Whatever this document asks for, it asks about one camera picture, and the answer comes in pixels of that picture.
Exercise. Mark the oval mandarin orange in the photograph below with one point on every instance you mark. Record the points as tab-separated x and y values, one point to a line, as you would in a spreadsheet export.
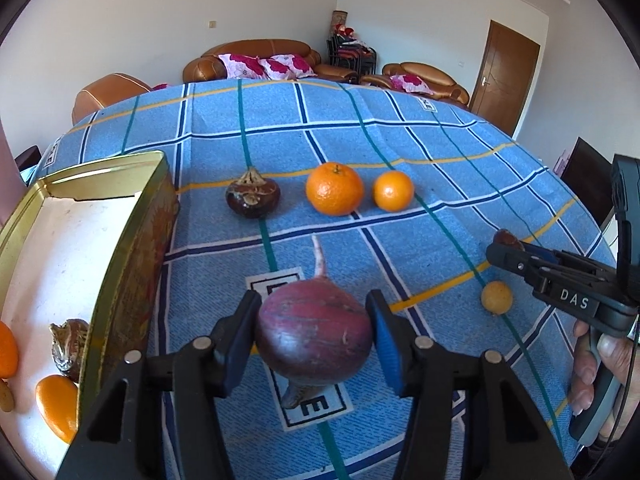
57	407

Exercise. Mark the pink floral pillow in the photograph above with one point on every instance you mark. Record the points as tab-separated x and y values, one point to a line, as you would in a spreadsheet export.
411	84
240	66
285	66

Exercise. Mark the brown leather armchair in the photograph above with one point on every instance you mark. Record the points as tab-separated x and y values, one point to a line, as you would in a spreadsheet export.
445	85

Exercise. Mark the large mandarin orange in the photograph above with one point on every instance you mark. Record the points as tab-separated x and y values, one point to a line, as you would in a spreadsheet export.
334	190

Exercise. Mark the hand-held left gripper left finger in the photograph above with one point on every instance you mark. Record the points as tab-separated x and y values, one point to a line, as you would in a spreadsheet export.
240	345

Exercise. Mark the tall brown vase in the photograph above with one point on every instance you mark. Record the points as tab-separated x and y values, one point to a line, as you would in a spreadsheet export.
338	20

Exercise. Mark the small yellow loquat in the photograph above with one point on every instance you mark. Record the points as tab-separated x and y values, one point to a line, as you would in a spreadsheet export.
496	298

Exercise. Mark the red doll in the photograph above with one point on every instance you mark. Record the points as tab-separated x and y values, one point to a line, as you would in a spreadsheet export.
345	31

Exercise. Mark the brown wooden door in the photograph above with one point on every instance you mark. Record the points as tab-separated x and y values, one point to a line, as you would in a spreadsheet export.
505	80

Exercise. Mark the small mandarin orange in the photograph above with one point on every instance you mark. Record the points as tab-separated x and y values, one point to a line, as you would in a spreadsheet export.
393	191

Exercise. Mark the brown leather sofa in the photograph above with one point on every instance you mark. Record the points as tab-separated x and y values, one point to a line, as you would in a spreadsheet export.
200	67

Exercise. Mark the blue plaid tablecloth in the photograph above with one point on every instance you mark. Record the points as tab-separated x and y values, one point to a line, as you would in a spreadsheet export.
450	160

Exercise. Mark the orange leather recliner chair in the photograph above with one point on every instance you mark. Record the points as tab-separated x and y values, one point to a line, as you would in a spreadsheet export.
110	92

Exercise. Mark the brown water chestnut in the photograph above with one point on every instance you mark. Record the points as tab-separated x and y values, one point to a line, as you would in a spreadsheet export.
252	200

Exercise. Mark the gold tin box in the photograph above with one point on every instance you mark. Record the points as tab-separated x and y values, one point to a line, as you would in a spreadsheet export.
65	260

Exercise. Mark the person's right hand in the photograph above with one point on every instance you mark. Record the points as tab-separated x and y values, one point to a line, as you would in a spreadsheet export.
612	350

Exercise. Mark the stacked black chairs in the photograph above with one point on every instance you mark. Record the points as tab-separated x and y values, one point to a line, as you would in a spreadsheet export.
352	57

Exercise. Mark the black television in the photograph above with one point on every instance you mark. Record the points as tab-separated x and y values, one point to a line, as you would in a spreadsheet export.
587	180

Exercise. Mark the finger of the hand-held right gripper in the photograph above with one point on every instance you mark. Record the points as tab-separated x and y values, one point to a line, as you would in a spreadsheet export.
580	266
570	295

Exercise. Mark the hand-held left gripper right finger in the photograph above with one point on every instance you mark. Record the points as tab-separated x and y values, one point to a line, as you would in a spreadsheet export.
387	345

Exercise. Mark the red pillow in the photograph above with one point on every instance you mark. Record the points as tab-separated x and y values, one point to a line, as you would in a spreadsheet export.
159	87

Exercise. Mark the dark brown stool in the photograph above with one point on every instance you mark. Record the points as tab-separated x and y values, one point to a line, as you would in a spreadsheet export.
27	160

